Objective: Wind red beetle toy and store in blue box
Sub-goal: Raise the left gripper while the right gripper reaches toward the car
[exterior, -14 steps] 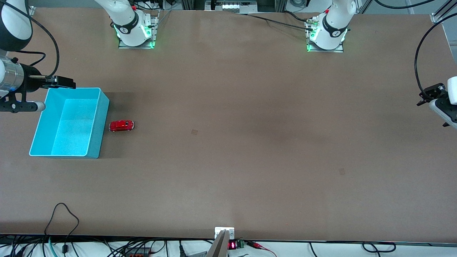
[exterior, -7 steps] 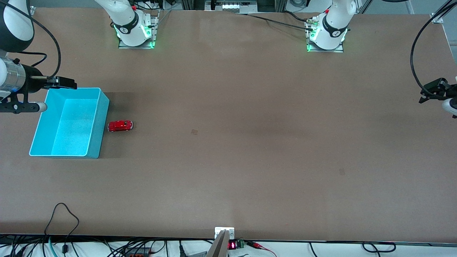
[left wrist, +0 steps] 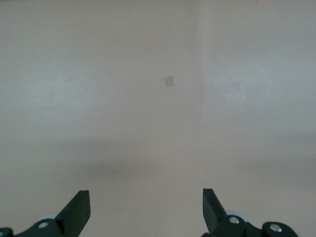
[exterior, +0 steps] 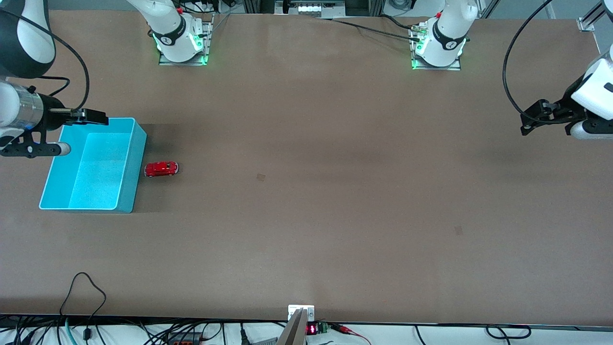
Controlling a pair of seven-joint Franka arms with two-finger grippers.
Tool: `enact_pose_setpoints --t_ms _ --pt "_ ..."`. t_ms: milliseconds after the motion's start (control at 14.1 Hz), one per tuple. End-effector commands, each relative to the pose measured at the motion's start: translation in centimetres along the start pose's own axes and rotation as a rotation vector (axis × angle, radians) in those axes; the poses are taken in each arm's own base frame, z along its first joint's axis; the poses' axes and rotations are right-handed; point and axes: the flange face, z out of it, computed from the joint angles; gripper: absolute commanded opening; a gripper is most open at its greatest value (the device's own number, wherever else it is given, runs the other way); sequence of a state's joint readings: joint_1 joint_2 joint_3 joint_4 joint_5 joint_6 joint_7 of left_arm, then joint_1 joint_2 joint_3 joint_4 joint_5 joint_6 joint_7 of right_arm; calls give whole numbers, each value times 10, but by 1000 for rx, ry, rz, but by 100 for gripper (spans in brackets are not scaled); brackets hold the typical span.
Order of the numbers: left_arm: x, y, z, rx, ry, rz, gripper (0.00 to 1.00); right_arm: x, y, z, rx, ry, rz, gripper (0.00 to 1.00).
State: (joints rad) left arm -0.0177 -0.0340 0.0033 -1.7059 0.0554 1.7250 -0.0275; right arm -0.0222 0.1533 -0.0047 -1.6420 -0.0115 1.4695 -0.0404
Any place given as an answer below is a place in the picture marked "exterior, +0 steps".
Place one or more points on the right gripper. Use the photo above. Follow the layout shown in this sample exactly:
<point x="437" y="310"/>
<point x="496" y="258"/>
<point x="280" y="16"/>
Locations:
<point x="49" y="115"/>

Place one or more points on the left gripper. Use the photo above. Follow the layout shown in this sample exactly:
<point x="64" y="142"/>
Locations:
<point x="566" y="107"/>

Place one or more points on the red beetle toy car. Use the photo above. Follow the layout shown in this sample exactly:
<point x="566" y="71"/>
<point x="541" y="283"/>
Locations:
<point x="160" y="169"/>

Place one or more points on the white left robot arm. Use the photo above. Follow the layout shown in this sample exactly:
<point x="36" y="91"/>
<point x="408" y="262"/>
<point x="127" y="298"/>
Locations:
<point x="445" y="33"/>

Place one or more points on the blue plastic box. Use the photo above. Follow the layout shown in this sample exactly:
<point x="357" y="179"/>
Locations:
<point x="93" y="177"/>

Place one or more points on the black orange power strip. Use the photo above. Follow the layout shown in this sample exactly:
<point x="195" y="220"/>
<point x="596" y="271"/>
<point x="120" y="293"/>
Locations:
<point x="184" y="338"/>

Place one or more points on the grey equipment with light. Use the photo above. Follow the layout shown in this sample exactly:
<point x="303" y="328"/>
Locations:
<point x="311" y="8"/>

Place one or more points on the red and black clip lead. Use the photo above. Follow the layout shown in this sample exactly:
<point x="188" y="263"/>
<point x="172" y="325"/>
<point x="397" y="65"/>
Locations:
<point x="345" y="329"/>

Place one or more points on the small red LED display module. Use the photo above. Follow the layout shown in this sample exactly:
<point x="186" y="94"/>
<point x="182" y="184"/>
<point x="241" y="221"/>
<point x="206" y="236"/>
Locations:
<point x="312" y="329"/>

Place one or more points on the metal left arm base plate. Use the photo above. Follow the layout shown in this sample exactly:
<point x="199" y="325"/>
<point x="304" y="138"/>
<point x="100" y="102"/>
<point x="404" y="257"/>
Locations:
<point x="454" y="67"/>

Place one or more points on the aluminium corner bracket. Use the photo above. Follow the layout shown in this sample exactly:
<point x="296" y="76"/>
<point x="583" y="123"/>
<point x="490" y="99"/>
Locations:
<point x="586" y="24"/>

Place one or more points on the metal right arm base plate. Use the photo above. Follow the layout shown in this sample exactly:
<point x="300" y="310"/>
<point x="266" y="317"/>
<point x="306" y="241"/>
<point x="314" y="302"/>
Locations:
<point x="184" y="63"/>

